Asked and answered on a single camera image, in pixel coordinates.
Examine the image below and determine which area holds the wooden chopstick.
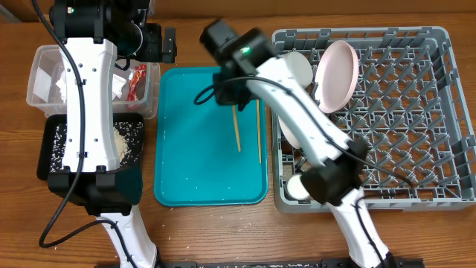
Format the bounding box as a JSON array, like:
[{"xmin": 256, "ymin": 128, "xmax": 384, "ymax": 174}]
[
  {"xmin": 256, "ymin": 100, "xmax": 262, "ymax": 164},
  {"xmin": 232, "ymin": 105, "xmax": 241, "ymax": 152}
]

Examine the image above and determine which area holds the red snack wrapper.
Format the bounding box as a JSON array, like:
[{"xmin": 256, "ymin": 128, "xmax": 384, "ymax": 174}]
[{"xmin": 126, "ymin": 64, "xmax": 147, "ymax": 101}]

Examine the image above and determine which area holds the white napkin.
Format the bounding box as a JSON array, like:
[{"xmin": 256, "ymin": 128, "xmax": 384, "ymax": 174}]
[{"xmin": 56, "ymin": 71, "xmax": 126, "ymax": 103}]

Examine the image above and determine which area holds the small pink plate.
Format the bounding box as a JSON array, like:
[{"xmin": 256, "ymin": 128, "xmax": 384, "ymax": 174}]
[{"xmin": 278, "ymin": 117, "xmax": 301, "ymax": 149}]

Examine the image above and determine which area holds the grey bowl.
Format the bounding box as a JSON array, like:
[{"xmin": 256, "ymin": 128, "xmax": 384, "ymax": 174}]
[{"xmin": 280, "ymin": 51, "xmax": 313, "ymax": 89}]

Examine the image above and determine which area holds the pile of rice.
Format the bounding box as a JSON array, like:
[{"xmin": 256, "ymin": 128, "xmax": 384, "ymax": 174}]
[{"xmin": 49, "ymin": 121, "xmax": 144, "ymax": 173}]

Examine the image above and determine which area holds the large white plate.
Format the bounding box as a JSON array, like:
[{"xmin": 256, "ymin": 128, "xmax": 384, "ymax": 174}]
[{"xmin": 314, "ymin": 40, "xmax": 359, "ymax": 113}]

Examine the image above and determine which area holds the small white cup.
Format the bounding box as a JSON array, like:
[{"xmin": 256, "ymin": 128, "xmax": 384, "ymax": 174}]
[{"xmin": 285, "ymin": 173, "xmax": 310, "ymax": 201}]

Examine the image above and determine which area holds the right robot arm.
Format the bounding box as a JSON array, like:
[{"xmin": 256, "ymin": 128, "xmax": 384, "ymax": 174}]
[{"xmin": 200, "ymin": 22, "xmax": 396, "ymax": 267}]

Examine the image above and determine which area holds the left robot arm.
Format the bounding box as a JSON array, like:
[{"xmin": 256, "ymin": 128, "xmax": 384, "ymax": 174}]
[{"xmin": 41, "ymin": 0, "xmax": 177, "ymax": 267}]

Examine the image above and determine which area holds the clear plastic waste bin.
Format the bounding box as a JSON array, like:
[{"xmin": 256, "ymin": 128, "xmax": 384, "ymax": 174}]
[{"xmin": 26, "ymin": 45, "xmax": 161, "ymax": 119}]

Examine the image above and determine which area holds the black food waste tray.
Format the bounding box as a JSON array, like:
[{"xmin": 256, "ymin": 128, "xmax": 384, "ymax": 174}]
[{"xmin": 36, "ymin": 113, "xmax": 145, "ymax": 180}]

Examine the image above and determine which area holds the grey dishwasher rack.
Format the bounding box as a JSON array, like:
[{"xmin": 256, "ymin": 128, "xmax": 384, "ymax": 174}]
[{"xmin": 272, "ymin": 26, "xmax": 475, "ymax": 211}]

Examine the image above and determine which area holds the teal serving tray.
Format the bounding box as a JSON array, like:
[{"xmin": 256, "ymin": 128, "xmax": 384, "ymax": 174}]
[{"xmin": 154, "ymin": 67, "xmax": 268, "ymax": 207}]

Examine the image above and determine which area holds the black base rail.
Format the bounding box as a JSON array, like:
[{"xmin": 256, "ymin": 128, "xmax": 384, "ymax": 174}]
[{"xmin": 94, "ymin": 258, "xmax": 425, "ymax": 268}]

